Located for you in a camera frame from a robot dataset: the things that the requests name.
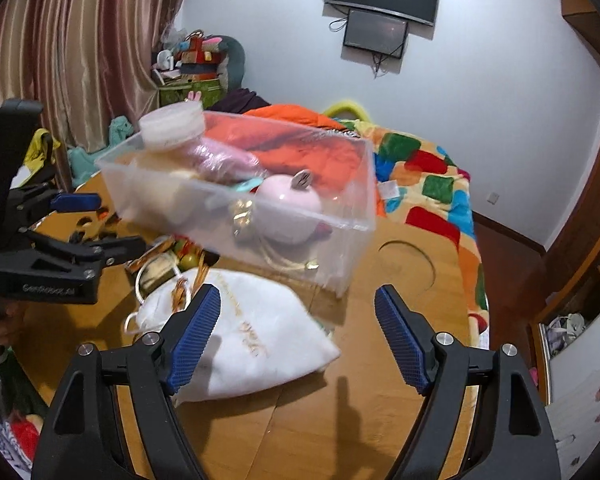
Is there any pink round mini gadget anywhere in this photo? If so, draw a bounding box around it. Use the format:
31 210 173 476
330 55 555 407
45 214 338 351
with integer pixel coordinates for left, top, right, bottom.
252 170 331 246

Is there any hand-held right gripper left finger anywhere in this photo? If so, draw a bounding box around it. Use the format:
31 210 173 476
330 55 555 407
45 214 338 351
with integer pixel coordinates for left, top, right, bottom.
30 284 222 480

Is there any cream paper roll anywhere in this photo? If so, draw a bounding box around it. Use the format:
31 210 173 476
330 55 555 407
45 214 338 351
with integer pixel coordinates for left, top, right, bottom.
130 152 206 226

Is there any small teal plastic item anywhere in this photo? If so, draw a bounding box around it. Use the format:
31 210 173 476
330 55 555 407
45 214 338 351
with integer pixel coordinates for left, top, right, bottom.
232 177 266 195

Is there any green storage box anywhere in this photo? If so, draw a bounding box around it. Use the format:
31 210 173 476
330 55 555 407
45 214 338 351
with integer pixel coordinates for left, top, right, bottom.
158 80 227 111

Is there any white cloth drawstring bag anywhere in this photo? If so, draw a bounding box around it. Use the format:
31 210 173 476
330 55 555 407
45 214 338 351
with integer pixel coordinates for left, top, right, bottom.
125 266 342 403

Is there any yellow plush cushion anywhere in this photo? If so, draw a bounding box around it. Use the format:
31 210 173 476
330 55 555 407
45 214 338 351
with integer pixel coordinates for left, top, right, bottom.
322 101 370 120

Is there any colourful patchwork blanket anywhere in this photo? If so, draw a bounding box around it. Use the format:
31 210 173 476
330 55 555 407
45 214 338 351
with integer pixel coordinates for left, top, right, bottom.
330 117 491 351

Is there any white round jar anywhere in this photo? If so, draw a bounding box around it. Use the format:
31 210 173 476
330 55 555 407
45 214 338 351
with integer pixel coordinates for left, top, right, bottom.
139 101 206 153

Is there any brown gold snack packet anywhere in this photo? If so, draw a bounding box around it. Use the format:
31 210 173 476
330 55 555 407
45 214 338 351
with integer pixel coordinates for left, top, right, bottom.
125 237 181 281

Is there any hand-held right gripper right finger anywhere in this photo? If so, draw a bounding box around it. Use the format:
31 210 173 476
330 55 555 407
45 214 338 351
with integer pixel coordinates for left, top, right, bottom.
374 284 563 480

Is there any striped brown curtain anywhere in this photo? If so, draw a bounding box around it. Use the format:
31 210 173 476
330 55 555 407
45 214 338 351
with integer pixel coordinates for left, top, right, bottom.
0 0 198 186

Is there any person's left hand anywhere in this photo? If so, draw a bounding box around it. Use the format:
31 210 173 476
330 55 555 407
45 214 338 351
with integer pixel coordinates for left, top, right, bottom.
0 302 28 348

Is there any pink cable pack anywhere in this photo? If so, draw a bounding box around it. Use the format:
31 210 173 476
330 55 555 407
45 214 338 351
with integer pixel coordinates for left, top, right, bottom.
187 137 268 183

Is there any teal dinosaur toy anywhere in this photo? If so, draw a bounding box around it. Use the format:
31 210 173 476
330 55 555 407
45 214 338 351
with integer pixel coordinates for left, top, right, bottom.
67 116 136 181

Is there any clear plastic storage box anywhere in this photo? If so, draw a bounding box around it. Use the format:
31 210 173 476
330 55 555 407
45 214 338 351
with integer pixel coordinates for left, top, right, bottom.
95 110 377 297

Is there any wooden desk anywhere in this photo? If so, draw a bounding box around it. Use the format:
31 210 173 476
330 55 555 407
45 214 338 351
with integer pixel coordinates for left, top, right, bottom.
10 170 486 480

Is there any gold foil packet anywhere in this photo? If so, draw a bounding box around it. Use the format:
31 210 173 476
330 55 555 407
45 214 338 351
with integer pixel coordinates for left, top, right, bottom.
230 197 261 241

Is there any small wall monitor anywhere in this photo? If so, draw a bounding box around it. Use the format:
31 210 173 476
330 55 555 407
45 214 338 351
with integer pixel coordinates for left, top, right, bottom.
343 8 409 59

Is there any orange quilt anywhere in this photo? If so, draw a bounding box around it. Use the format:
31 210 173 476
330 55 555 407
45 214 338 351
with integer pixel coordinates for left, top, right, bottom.
245 104 387 213

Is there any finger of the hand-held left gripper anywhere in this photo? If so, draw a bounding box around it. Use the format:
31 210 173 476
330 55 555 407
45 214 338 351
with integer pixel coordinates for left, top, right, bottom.
10 182 103 218
27 232 147 267

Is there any pile of plush toys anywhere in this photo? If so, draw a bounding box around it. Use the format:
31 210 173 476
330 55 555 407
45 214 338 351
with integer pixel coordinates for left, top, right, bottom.
172 32 246 92

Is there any white wardrobe door with hearts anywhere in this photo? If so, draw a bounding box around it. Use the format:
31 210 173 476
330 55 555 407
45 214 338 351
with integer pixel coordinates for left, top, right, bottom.
545 280 600 480

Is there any dark purple cloth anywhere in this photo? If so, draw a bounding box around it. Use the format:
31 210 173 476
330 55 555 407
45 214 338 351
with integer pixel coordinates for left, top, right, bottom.
212 87 271 113

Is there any wooden shelf unit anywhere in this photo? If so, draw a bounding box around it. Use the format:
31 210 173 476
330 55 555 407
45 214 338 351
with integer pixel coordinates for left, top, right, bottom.
527 0 600 406

